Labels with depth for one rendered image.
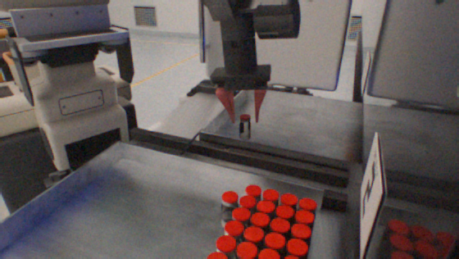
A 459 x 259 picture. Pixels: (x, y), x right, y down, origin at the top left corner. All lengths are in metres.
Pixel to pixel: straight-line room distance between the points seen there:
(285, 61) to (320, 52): 0.12
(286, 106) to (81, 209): 0.50
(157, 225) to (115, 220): 0.06
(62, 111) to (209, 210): 0.63
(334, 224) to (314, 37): 0.74
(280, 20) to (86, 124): 0.65
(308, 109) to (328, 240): 0.40
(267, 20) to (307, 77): 0.64
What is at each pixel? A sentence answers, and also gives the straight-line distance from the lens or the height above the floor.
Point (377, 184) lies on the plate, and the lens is 0.22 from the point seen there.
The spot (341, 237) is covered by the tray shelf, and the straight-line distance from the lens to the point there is 0.41.
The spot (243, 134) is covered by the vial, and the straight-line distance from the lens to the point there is 0.57.
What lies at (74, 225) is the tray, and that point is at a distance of 0.44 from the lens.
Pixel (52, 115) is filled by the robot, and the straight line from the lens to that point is 0.94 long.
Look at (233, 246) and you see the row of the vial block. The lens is 0.32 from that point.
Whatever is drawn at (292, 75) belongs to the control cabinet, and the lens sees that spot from 1.09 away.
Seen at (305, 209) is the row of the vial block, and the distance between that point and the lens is 0.37.
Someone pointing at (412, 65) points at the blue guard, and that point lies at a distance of 0.20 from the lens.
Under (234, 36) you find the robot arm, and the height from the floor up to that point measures 1.08.
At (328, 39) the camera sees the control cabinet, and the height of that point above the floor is 0.98.
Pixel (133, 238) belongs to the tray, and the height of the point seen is 0.88.
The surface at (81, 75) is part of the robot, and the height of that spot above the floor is 0.91.
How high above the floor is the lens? 1.17
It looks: 27 degrees down
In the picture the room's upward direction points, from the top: straight up
